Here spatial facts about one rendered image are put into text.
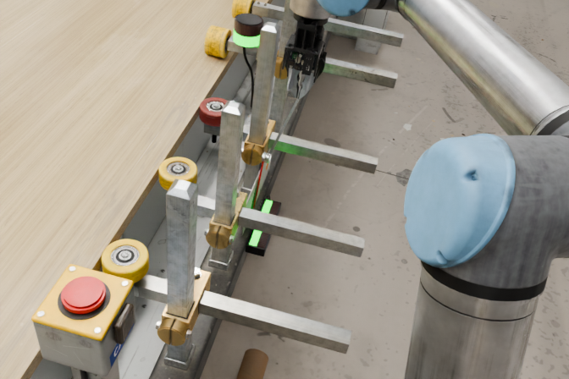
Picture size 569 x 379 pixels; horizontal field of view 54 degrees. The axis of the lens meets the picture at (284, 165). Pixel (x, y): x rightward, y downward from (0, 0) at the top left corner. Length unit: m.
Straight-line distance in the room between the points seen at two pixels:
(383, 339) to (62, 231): 1.32
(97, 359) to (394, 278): 1.80
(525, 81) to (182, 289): 0.59
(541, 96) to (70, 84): 1.10
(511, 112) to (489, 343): 0.27
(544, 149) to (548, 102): 0.15
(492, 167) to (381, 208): 2.06
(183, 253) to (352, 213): 1.67
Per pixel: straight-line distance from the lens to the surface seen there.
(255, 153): 1.31
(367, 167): 1.36
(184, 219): 0.81
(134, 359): 1.24
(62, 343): 0.59
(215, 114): 1.34
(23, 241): 1.09
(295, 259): 2.24
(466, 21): 0.84
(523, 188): 0.50
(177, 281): 0.92
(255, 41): 1.19
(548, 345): 2.36
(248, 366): 1.86
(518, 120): 0.69
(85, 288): 0.57
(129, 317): 0.58
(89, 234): 1.07
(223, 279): 1.25
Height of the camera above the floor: 1.68
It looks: 40 degrees down
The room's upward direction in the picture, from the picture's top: 10 degrees clockwise
